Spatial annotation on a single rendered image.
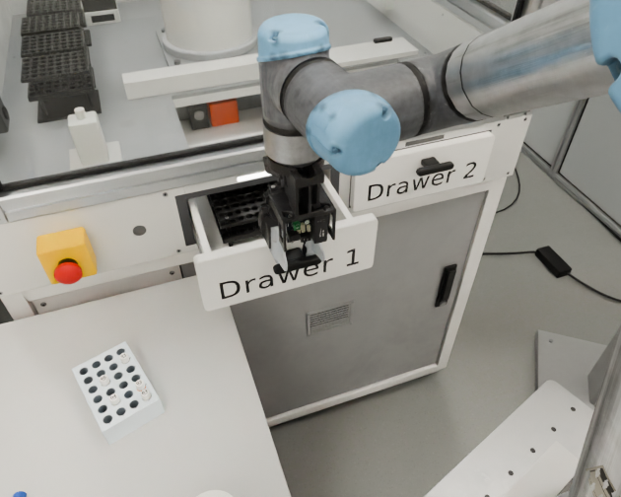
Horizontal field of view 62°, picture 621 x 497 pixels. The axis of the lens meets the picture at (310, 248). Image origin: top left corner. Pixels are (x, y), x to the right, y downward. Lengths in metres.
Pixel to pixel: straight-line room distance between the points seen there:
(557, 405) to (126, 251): 0.73
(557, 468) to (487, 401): 0.95
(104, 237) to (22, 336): 0.21
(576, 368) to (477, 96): 1.48
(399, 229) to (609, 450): 0.89
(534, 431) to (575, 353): 1.10
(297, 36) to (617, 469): 0.43
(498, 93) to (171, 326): 0.64
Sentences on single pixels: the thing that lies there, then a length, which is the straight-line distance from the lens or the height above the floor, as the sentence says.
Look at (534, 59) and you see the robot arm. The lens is 0.44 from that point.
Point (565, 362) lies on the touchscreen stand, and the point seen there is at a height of 0.04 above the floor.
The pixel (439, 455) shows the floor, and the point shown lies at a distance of 1.65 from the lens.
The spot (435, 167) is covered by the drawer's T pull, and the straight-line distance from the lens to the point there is 0.98.
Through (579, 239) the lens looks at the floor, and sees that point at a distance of 2.42.
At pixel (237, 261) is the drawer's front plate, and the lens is 0.78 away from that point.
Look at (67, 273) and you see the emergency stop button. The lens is 0.87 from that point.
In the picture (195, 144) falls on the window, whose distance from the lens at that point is 0.86.
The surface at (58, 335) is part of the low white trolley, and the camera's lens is 0.97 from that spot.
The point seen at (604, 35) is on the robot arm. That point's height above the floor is 1.40.
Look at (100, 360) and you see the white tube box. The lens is 0.86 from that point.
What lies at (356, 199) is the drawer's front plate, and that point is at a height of 0.85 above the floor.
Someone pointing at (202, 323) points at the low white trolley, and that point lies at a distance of 0.91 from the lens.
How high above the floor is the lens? 1.46
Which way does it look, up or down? 44 degrees down
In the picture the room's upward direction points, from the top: straight up
